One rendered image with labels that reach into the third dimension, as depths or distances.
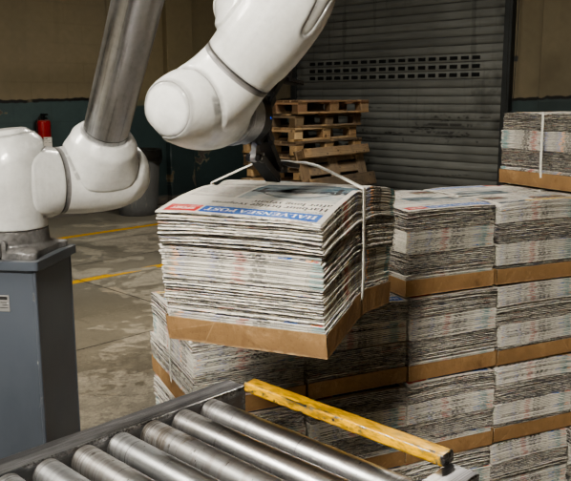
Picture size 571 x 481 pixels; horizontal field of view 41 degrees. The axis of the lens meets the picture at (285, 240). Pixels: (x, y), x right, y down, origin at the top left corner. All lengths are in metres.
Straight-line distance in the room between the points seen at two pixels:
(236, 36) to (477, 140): 8.43
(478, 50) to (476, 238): 7.35
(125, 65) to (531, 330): 1.32
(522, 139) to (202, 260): 1.49
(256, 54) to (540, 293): 1.47
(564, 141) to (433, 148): 7.34
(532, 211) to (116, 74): 1.17
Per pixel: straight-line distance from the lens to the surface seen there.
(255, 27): 0.97
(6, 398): 1.84
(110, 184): 1.79
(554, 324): 2.33
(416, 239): 1.97
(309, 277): 1.16
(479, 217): 2.08
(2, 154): 1.73
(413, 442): 1.23
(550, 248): 2.25
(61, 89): 9.08
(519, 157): 2.52
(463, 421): 2.22
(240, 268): 1.20
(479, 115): 9.34
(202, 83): 0.98
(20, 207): 1.74
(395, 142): 10.02
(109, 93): 1.68
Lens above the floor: 1.34
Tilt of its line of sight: 11 degrees down
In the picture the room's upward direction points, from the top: straight up
